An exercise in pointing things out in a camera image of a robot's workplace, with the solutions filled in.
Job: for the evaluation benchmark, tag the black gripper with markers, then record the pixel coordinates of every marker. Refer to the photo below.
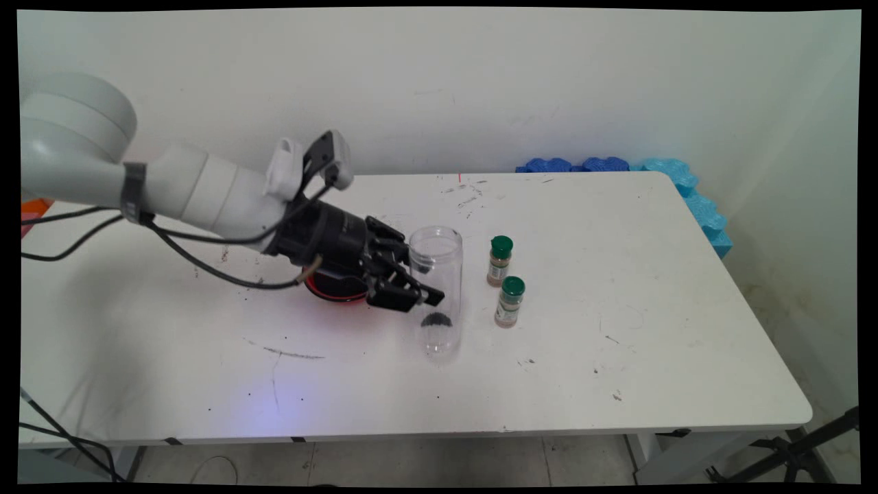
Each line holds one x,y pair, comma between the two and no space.
329,240

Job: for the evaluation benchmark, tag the clear plastic jar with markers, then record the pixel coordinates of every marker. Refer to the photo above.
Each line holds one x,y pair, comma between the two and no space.
439,261

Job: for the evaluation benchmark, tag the black seeds heap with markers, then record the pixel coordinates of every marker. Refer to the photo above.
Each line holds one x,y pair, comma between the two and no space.
436,320

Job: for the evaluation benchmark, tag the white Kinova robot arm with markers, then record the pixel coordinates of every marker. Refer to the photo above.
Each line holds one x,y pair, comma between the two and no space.
199,189

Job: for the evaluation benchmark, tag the red plastic bowl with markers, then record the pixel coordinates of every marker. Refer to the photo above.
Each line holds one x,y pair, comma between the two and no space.
336,289

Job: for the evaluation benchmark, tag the green-capped spice bottle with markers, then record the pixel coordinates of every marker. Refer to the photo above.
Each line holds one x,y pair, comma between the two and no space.
509,305
499,264

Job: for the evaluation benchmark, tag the dark blue foam piece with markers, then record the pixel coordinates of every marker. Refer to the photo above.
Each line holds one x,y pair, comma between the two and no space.
545,165
606,164

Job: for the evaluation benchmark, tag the light blue foam strip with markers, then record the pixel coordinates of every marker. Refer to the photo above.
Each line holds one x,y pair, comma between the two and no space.
693,195

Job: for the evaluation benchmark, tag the white table leg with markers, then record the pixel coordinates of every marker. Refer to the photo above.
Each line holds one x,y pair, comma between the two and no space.
658,456

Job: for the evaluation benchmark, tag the orange block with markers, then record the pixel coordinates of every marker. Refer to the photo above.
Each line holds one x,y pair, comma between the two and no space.
38,206

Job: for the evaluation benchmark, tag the pink block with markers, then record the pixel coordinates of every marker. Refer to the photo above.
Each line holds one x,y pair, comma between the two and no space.
27,225

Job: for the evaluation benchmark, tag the black tripod stand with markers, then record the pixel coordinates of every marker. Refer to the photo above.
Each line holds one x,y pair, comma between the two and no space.
796,453

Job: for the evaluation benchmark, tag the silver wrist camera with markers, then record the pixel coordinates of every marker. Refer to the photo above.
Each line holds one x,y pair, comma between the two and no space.
337,158

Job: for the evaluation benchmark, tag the grey pedestal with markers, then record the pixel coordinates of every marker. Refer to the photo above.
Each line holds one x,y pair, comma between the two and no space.
48,470

